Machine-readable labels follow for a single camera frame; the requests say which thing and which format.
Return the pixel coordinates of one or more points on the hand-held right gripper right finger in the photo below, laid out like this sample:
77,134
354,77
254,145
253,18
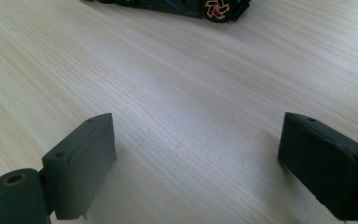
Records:
326,165

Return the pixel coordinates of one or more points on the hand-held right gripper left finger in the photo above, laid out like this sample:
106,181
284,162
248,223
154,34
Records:
77,168

